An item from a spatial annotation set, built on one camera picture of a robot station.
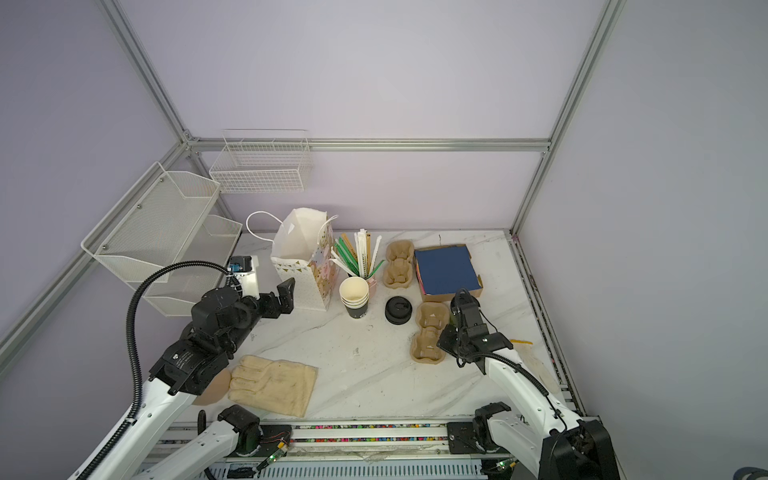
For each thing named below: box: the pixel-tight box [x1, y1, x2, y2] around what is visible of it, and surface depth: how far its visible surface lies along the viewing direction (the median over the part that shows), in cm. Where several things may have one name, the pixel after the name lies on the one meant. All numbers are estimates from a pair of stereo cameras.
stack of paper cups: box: [339, 276, 370, 319], surface depth 91 cm
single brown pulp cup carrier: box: [410, 301, 450, 364], surface depth 91 cm
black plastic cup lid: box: [384, 296, 413, 325], surface depth 97 cm
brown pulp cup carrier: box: [383, 239, 414, 289], surface depth 107 cm
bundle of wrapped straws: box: [329, 228, 385, 279], surface depth 96 cm
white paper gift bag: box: [246, 208, 339, 311], surface depth 88 cm
